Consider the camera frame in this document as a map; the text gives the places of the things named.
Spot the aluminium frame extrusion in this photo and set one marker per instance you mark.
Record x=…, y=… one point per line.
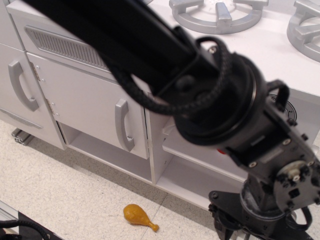
x=21, y=137

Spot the silver left stove burner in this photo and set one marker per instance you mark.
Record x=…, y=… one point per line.
x=217, y=17

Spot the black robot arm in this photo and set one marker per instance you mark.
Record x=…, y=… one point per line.
x=217, y=99

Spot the silver stove burner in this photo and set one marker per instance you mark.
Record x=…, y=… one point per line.
x=301, y=37
x=217, y=17

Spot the grey right oven knob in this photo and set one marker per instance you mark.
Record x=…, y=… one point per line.
x=290, y=111

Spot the red white toy sushi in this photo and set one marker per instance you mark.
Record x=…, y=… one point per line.
x=221, y=151

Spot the white toy kitchen body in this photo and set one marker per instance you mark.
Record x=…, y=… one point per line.
x=174, y=165

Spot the yellow toy chicken drumstick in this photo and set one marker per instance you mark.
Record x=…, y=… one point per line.
x=135, y=215

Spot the grey vent grille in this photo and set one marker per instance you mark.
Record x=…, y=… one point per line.
x=65, y=47

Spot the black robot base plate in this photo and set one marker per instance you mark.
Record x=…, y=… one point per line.
x=26, y=232

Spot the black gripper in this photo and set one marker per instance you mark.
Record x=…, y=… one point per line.
x=282, y=214

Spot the white cabinet door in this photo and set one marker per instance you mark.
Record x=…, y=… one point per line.
x=92, y=105

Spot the silver right stove burner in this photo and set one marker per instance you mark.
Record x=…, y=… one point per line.
x=301, y=37

